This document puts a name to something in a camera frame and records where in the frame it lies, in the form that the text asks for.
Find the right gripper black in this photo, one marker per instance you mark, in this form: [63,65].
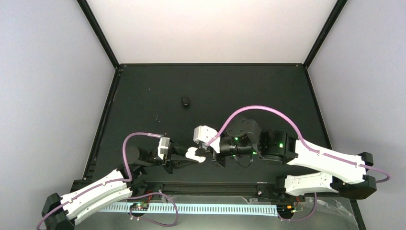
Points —
[204,152]

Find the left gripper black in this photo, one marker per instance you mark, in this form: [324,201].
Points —
[173,160]

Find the white earbud charging case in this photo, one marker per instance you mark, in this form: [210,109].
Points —
[192,155]

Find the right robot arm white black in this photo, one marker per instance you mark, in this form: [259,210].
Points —
[334,172]

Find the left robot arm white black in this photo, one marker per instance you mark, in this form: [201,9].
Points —
[65,212]

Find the left circuit board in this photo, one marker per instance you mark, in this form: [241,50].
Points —
[139,207]

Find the circuit board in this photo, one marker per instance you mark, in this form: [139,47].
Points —
[289,208]
[139,207]

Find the right circuit board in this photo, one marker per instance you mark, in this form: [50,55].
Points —
[289,208]

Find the clear plastic sheet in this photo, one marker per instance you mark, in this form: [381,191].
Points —
[324,204]

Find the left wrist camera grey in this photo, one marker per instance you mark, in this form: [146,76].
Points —
[163,147]

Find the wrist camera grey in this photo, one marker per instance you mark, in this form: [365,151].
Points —
[205,137]
[163,147]

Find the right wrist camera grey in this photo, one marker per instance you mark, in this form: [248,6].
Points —
[205,137]

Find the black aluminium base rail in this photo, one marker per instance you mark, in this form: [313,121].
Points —
[262,191]

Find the white slotted cable duct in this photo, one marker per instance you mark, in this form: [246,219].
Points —
[204,209]

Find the black frame post right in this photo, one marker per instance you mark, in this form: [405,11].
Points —
[328,25]

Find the black frame post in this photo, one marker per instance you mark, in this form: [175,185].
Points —
[90,16]
[328,25]

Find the black frame post left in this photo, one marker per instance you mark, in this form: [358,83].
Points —
[90,16]

